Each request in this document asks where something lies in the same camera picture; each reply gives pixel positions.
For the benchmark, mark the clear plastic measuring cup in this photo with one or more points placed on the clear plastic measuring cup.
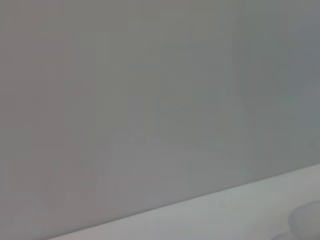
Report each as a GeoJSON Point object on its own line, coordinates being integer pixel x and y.
{"type": "Point", "coordinates": [306, 220]}

